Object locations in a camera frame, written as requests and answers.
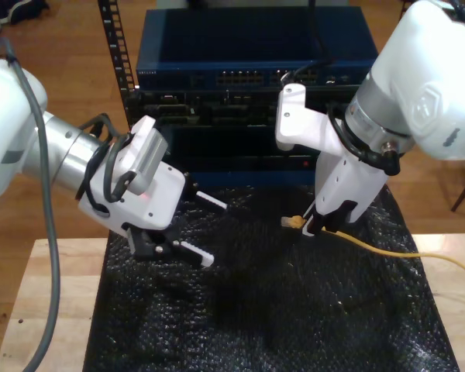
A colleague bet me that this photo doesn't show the yellow network cable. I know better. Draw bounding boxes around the yellow network cable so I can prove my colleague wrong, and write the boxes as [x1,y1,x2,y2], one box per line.
[281,214,465,284]

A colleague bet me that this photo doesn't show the black bubble wrap mat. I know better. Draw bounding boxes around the black bubble wrap mat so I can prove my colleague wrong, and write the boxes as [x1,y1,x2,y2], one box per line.
[81,184,460,372]

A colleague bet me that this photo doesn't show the black server unit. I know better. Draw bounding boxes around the black server unit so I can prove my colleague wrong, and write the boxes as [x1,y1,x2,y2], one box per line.
[137,89,357,127]

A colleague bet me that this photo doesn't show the dark sneaker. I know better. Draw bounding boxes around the dark sneaker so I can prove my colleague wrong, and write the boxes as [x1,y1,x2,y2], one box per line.
[0,0,50,25]

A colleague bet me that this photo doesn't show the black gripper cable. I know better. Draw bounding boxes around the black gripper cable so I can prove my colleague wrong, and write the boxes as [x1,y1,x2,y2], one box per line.
[76,113,137,206]
[326,102,402,176]

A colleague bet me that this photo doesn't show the black camera cable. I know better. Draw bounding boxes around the black camera cable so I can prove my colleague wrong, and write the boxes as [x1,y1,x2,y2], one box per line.
[281,0,336,84]

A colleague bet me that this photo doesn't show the blue network switch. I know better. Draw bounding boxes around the blue network switch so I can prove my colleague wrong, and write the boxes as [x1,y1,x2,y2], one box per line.
[135,8,381,91]

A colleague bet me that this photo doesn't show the black rack frame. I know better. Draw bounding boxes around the black rack frame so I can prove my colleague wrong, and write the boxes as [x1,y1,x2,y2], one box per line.
[97,0,408,135]

